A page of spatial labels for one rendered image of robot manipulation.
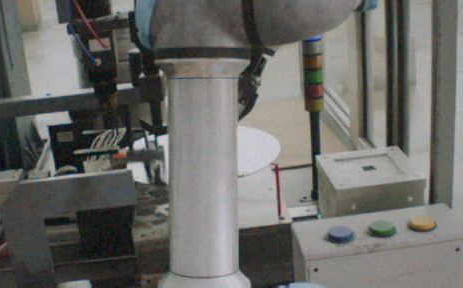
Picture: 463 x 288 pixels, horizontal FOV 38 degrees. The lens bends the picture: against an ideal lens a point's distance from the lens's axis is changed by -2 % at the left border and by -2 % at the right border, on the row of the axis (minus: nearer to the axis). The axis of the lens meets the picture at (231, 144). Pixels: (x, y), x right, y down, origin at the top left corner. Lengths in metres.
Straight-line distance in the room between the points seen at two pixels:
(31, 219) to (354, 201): 0.60
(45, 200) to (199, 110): 0.51
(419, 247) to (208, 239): 0.44
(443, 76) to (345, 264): 0.36
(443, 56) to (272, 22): 0.49
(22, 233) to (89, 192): 0.15
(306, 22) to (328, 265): 0.46
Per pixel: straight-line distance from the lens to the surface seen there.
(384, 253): 1.12
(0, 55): 1.86
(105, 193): 1.21
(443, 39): 1.18
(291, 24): 0.77
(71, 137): 1.75
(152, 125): 1.32
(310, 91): 1.50
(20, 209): 1.24
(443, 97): 1.21
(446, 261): 1.17
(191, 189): 0.80
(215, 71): 0.79
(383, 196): 1.32
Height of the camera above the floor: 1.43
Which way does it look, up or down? 20 degrees down
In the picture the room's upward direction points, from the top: 5 degrees counter-clockwise
